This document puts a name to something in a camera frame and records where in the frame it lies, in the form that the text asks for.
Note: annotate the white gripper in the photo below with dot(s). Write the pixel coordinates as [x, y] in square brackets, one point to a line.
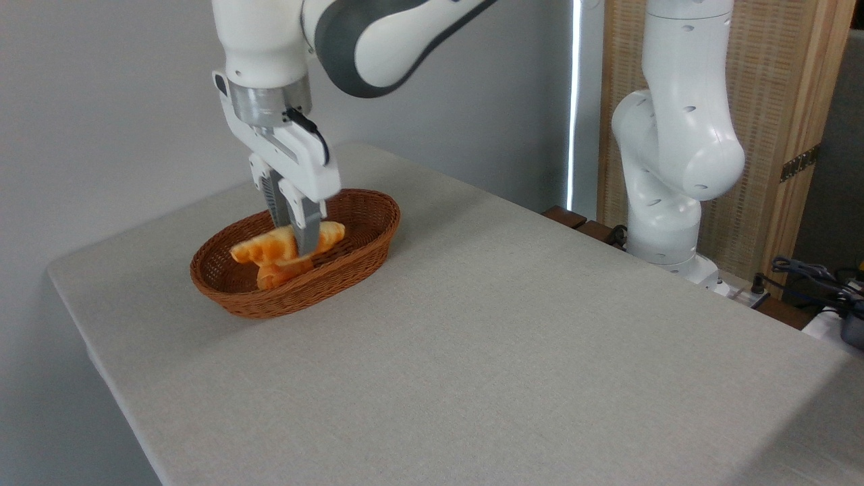
[297, 162]

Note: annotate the long golden croissant bread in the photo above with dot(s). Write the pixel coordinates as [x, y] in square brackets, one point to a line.
[266, 248]

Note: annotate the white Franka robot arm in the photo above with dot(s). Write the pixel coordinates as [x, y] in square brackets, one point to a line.
[675, 135]

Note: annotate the small golden bread piece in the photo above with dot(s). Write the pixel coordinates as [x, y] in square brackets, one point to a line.
[277, 273]

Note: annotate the brown wicker basket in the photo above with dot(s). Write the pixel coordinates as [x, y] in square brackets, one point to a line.
[236, 297]

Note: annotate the grey linen tablecloth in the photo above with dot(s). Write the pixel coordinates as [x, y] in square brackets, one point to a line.
[506, 364]

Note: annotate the white power strip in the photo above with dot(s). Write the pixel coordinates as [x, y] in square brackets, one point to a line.
[739, 291]

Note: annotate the wooden rattan folding screen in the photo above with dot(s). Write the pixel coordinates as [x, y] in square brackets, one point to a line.
[776, 67]

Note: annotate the brass screen hinge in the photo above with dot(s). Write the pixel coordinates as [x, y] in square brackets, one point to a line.
[800, 163]

